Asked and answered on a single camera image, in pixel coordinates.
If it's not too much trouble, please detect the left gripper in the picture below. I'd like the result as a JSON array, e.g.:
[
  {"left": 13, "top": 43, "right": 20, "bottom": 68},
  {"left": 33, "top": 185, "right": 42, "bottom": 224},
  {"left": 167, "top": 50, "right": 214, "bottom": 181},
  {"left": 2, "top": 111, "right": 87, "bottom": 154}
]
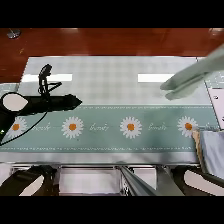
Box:
[{"left": 49, "top": 93, "right": 84, "bottom": 111}]

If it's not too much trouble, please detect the pale green T-shirt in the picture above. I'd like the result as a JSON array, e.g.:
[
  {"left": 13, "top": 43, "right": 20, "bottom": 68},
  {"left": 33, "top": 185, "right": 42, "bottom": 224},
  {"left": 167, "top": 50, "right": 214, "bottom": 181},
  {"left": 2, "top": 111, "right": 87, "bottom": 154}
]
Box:
[{"left": 159, "top": 44, "right": 224, "bottom": 101}]

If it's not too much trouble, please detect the beige garment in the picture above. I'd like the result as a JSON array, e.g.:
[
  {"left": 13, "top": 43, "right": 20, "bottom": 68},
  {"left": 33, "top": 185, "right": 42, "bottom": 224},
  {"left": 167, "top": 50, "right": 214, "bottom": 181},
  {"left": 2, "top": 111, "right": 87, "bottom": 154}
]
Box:
[{"left": 191, "top": 129, "right": 206, "bottom": 173}]

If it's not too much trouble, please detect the light blue garment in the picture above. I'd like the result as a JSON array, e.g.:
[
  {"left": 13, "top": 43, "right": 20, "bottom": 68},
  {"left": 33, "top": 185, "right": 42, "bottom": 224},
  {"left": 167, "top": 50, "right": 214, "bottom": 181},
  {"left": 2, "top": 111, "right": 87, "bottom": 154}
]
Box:
[{"left": 199, "top": 130, "right": 224, "bottom": 181}]

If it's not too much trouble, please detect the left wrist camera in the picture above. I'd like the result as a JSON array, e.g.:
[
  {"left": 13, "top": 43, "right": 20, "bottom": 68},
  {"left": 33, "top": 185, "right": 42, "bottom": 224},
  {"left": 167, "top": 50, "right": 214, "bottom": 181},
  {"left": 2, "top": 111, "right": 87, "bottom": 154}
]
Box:
[{"left": 37, "top": 63, "right": 63, "bottom": 98}]

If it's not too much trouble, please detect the black cable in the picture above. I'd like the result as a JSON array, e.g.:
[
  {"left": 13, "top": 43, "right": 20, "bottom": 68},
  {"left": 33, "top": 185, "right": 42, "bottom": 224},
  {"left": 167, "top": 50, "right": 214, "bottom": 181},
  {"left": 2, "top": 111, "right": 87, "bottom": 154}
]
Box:
[{"left": 0, "top": 99, "right": 52, "bottom": 147}]

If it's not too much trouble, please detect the silver frame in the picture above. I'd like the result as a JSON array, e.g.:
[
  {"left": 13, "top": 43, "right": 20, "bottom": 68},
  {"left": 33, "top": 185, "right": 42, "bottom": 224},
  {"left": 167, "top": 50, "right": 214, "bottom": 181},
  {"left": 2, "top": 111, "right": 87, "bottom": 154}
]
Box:
[{"left": 0, "top": 55, "right": 224, "bottom": 197}]

